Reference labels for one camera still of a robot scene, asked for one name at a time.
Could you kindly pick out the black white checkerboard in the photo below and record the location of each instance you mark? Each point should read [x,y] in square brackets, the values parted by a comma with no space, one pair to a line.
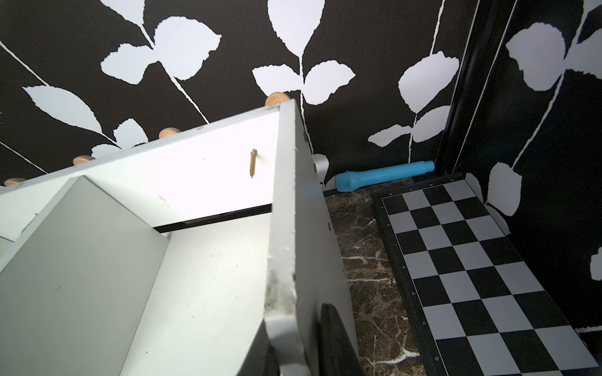
[475,305]

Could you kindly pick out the wooden peg knob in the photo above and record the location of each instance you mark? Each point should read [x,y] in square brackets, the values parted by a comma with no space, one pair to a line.
[82,159]
[276,97]
[13,181]
[167,132]

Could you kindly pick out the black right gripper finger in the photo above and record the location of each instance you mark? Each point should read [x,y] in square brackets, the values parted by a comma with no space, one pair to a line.
[336,353]

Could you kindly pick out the brass screw in back panel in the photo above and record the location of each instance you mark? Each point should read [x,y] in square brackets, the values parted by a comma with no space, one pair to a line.
[252,163]

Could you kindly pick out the blue plastic flashlight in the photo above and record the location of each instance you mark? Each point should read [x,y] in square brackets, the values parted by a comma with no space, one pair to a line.
[352,181]

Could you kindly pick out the white wooden bookshelf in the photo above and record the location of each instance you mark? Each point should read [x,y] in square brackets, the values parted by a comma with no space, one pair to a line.
[169,259]

